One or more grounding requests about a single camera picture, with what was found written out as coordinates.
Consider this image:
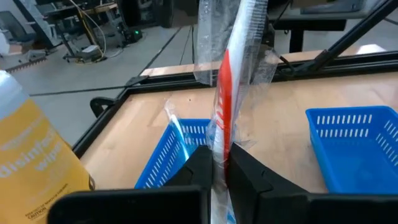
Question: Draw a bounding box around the blue white toothbrush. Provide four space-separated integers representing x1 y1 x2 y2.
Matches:
164 99 191 162

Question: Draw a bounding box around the red white toothbrush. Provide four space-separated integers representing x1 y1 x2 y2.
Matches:
194 0 280 224

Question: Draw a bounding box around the black aluminium table frame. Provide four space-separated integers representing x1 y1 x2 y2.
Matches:
73 0 398 158

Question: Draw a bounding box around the metal equipment cart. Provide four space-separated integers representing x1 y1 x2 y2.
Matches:
55 0 108 63

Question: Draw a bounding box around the blue slotted plastic basket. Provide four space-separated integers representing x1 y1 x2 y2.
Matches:
134 118 214 190
305 105 398 194

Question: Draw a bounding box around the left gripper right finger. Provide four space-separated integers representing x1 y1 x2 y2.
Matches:
228 142 398 224

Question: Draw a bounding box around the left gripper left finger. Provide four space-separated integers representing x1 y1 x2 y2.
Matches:
48 145 214 224

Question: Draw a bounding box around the black office chair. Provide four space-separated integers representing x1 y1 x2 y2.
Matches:
0 11 35 47

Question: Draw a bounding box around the black desk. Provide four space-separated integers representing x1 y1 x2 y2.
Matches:
270 0 348 54

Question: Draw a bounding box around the black box with green lights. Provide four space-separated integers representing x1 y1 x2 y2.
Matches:
123 21 144 44

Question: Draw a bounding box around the black table clamp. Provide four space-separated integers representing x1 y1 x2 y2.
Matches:
90 96 118 118

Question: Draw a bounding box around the grey floor rail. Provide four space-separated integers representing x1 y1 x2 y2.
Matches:
6 49 47 74

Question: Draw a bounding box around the yellow disinfecting wipes canister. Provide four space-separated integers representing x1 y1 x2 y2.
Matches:
0 70 96 224

